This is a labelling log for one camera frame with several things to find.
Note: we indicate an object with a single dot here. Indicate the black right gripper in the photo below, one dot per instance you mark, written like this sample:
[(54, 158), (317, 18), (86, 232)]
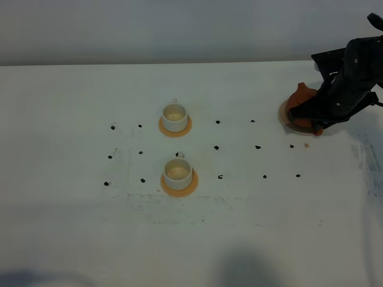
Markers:
[(335, 102)]

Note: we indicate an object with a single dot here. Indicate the brown clay teapot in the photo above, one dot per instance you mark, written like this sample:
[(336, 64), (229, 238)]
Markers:
[(300, 96)]

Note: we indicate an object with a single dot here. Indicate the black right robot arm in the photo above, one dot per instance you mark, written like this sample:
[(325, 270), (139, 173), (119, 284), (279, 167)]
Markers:
[(349, 75)]

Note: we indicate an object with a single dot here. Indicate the beige round teapot coaster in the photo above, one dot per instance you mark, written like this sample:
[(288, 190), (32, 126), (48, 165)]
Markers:
[(282, 116)]

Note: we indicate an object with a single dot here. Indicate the white far teacup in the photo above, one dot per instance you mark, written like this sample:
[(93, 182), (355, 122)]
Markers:
[(175, 117)]

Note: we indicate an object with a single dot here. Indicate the white teacup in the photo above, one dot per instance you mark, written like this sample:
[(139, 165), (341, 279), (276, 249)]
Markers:
[(175, 117), (178, 173)]

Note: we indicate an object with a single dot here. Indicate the orange far cup coaster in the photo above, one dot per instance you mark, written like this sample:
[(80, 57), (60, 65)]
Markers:
[(174, 134)]

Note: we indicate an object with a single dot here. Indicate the orange cup coaster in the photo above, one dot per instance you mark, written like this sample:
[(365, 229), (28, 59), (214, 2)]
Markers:
[(180, 193), (174, 134)]

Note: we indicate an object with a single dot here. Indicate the white near teacup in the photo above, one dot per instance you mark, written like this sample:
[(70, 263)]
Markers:
[(178, 173)]

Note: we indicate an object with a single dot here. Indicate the orange near cup coaster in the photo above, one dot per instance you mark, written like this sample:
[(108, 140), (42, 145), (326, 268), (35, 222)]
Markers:
[(180, 193)]

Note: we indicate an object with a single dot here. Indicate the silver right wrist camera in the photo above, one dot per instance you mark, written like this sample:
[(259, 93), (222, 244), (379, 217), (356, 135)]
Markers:
[(329, 62)]

